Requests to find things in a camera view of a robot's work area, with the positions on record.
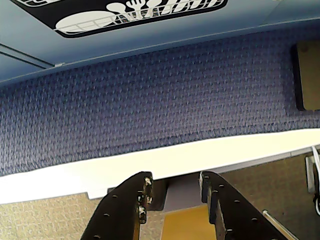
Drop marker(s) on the thin metal rod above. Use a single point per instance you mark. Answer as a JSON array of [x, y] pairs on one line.
[[280, 225]]

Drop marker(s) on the black dish rack sticker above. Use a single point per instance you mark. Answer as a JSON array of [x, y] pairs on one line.
[[100, 15]]

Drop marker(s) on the blue toy kitchen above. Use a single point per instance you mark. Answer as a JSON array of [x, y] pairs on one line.
[[175, 32]]

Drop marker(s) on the wooden board with black edge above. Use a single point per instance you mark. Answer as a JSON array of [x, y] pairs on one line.
[[310, 75]]

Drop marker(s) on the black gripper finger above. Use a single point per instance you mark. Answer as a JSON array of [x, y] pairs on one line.
[[237, 215], [120, 207]]

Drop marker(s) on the yellow flat panel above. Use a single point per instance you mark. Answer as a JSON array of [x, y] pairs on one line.
[[185, 225]]

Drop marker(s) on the grey wall socket box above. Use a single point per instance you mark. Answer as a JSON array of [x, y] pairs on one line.
[[310, 175]]

